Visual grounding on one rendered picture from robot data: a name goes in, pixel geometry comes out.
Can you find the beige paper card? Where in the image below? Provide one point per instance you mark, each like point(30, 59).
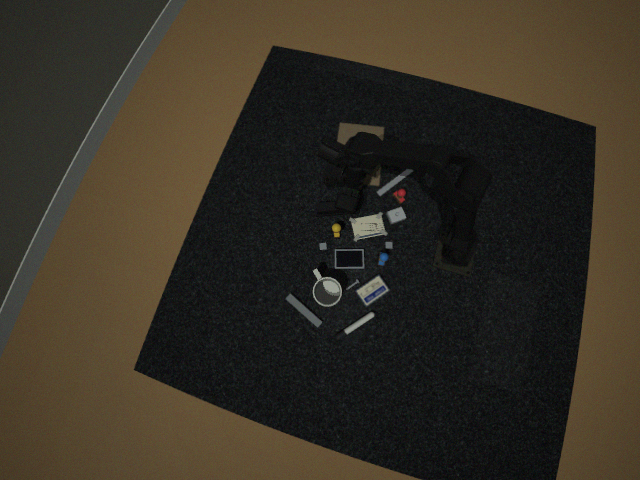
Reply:
point(368, 226)

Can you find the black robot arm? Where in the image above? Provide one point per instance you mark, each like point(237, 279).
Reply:
point(360, 155)

